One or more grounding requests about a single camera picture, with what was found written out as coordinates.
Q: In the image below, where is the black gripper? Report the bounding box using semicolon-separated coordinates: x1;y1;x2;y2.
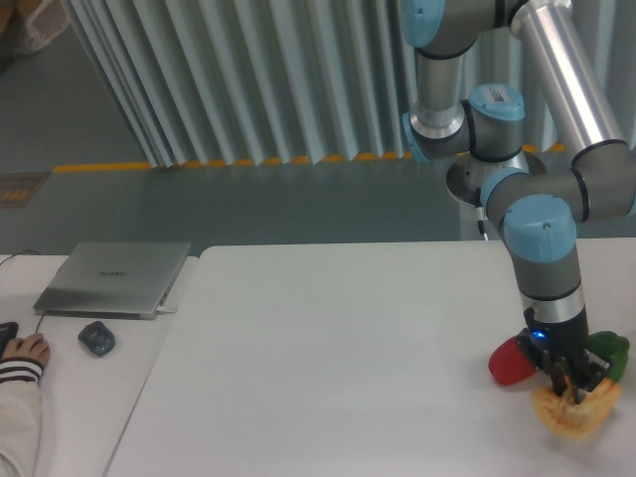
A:
517;307;610;403

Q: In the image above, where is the triangular bread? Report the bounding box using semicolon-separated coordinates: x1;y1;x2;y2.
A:
531;379;623;440

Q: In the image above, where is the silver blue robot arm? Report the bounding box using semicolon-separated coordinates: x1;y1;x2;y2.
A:
399;1;635;402

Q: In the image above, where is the white striped sleeve forearm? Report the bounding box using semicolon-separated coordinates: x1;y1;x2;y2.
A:
1;358;43;476

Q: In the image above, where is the person's hand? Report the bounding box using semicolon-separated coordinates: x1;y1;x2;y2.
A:
1;333;51;369

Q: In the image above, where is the green bell pepper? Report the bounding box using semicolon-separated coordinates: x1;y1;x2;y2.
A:
589;331;630;383

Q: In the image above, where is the red bell pepper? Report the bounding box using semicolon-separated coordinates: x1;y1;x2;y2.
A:
488;337;536;387

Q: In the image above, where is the yellow floor marking tape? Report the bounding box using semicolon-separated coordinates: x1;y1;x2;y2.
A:
53;143;565;174

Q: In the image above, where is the dark grey small device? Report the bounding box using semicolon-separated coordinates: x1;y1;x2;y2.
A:
78;321;116;358

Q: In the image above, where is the white corrugated partition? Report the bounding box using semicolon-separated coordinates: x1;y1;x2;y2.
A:
62;0;567;168

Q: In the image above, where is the silver closed laptop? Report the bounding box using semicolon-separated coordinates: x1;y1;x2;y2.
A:
33;241;191;319

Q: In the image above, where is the black phone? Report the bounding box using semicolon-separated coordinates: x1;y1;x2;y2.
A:
0;322;19;358

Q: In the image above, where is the floor sign sticker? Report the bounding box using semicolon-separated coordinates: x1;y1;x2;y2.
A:
0;172;50;209

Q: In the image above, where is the grey laptop cable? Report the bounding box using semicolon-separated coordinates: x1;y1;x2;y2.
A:
0;249;51;339

